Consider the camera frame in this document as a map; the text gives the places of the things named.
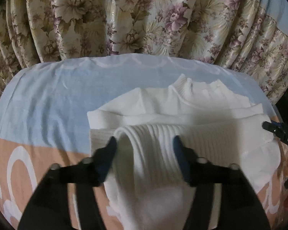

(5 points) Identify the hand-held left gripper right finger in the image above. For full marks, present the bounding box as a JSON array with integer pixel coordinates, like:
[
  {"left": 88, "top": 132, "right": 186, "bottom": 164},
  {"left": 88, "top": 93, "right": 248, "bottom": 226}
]
[{"left": 174, "top": 136, "right": 270, "bottom": 230}]

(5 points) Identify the white knit sweater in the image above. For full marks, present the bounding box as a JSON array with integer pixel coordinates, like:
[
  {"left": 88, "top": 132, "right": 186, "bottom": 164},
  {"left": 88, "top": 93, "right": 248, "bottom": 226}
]
[{"left": 87, "top": 74, "right": 281, "bottom": 230}]

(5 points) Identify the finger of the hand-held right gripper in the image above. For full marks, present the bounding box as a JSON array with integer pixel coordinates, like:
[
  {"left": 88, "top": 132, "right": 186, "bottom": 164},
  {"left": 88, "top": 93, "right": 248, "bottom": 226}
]
[{"left": 262, "top": 122, "right": 282, "bottom": 137}]

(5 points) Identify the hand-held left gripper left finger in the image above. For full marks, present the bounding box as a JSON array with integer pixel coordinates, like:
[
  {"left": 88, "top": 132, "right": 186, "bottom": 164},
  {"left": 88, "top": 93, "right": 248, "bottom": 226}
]
[{"left": 18, "top": 136, "right": 117, "bottom": 230}]

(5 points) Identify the orange and blue printed bedsheet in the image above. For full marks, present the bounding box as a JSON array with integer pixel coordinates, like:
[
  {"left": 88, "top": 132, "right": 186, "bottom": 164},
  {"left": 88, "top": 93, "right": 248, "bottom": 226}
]
[{"left": 0, "top": 55, "right": 288, "bottom": 230}]

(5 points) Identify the blue and floral curtain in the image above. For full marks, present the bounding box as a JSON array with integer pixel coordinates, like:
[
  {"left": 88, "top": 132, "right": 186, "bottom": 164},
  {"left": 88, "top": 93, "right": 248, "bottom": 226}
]
[{"left": 0, "top": 0, "right": 288, "bottom": 106}]

